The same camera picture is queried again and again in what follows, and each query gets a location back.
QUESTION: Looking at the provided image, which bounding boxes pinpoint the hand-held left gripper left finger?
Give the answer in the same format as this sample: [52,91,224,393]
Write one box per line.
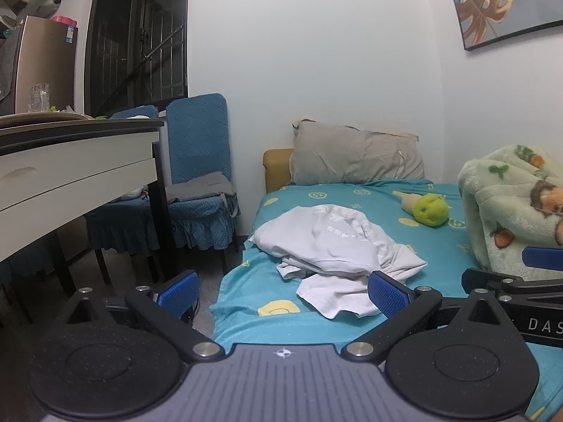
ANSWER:
[66,271,226,364]

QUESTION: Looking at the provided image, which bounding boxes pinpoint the blue covered chair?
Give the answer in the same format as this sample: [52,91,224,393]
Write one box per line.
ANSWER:
[165,93,241,274]
[85,105,162,284]

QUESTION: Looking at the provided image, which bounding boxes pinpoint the grey pillow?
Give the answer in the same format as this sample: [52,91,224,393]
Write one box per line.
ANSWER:
[290,120,425,185]

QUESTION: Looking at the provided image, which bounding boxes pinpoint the grey folded cloth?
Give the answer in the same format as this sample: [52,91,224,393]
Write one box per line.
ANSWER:
[166,171,237,205]

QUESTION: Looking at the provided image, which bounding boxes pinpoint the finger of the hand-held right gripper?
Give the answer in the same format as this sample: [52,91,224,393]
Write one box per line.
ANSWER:
[523,246,563,270]
[461,268,525,295]

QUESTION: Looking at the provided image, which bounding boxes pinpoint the clear drinking glass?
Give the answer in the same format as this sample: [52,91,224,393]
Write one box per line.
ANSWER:
[28,83,52,113]

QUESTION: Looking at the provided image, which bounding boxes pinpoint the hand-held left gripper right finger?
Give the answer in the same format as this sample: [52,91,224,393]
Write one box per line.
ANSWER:
[341,271,506,365]

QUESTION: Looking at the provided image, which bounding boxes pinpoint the framed leaf wall picture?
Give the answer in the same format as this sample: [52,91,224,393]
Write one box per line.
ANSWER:
[442,0,563,52]

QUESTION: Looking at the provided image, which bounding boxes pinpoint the green plush toy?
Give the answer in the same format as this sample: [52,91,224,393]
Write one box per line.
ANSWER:
[400,192,450,229]

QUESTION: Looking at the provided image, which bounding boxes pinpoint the beige refrigerator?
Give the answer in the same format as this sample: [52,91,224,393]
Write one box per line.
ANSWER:
[13,15,79,115]

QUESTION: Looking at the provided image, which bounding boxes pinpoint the tan pillow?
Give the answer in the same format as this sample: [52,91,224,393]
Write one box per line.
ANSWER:
[263,148,295,194]

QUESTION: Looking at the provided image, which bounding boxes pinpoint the white t-shirt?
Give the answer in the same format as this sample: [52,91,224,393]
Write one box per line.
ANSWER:
[248,204,428,320]

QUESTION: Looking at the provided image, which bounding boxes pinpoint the green printed fleece blanket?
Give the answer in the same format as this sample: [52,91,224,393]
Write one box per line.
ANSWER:
[457,143,563,274]

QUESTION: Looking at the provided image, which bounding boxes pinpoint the small white plush toy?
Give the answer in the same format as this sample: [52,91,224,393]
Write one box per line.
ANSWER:
[118,186,149,202]

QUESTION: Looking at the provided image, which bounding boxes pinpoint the dark barred door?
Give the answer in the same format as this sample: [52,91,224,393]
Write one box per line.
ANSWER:
[85,0,191,116]

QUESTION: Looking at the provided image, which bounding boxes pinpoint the white table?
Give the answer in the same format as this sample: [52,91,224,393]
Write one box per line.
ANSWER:
[0,113,170,300]

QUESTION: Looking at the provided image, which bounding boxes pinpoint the teal smiley bed sheet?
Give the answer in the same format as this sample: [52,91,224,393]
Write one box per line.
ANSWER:
[210,179,563,422]

